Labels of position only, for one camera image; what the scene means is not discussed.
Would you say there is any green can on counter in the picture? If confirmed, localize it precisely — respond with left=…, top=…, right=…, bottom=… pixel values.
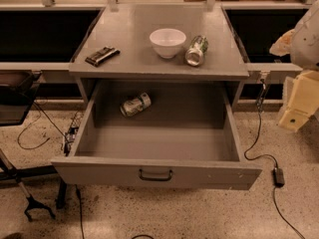
left=185, top=35, right=208, bottom=67

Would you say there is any grey cabinet counter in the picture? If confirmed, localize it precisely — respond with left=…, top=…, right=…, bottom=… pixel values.
left=70, top=4, right=248, bottom=103

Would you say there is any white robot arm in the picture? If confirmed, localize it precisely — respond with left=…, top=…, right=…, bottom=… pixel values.
left=269, top=1, right=319, bottom=132

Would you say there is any black thin floor cable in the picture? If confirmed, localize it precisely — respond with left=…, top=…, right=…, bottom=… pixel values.
left=17, top=102, right=68, bottom=151

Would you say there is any black power adapter with cable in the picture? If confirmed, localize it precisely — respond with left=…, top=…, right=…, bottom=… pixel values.
left=244, top=80, right=306, bottom=239

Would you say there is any grey open drawer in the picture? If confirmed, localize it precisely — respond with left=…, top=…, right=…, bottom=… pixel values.
left=52, top=80, right=261, bottom=190

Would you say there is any white bowl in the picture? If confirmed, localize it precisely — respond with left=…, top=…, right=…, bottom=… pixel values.
left=150, top=28, right=186, bottom=59

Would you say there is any black chair left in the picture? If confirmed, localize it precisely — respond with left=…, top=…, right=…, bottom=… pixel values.
left=0, top=71, right=40, bottom=126

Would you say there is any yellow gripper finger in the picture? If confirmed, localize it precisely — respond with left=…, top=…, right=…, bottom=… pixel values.
left=269, top=30, right=294, bottom=57
left=278, top=71, right=319, bottom=132

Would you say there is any green 7up can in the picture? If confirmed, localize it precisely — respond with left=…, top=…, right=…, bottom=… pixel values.
left=120, top=93, right=152, bottom=117

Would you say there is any black drawer handle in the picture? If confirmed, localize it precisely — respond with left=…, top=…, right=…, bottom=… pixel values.
left=139, top=169, right=172, bottom=182

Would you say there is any power strip on floor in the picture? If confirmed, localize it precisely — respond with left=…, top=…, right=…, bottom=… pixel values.
left=62, top=111, right=82, bottom=156

